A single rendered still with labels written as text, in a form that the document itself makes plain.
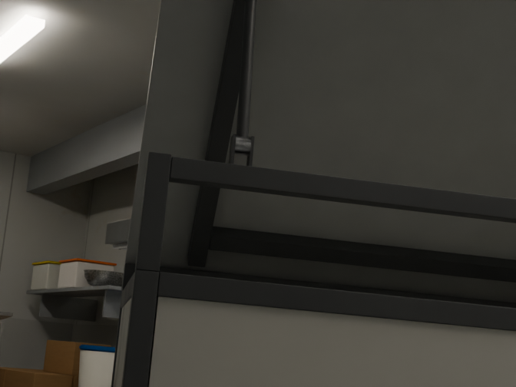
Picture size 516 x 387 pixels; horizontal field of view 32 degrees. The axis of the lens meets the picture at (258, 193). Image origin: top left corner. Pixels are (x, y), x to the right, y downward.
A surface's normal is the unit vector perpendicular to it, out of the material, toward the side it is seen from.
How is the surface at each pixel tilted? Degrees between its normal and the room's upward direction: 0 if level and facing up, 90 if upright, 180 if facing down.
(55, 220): 90
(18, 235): 90
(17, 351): 90
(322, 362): 90
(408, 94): 131
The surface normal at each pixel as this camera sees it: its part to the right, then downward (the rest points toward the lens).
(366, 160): 0.08, 0.52
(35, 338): 0.53, -0.11
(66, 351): -0.75, -0.18
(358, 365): 0.18, -0.17
